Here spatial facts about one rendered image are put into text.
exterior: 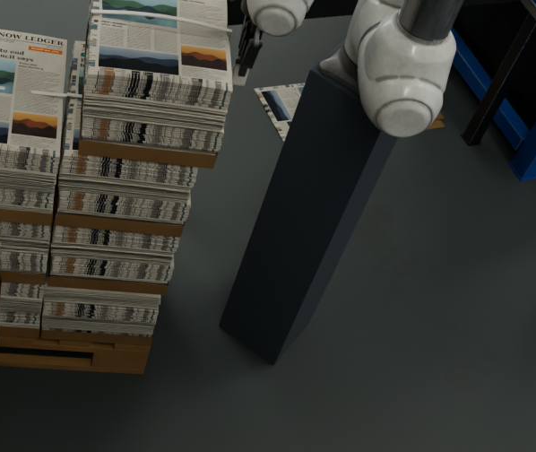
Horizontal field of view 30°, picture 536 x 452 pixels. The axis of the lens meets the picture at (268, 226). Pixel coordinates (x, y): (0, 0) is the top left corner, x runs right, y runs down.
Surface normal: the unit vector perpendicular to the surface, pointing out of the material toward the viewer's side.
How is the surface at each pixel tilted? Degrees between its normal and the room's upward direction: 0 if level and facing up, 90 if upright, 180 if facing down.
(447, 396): 0
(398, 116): 97
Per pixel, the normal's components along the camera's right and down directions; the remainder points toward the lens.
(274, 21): -0.11, 0.83
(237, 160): 0.24, -0.63
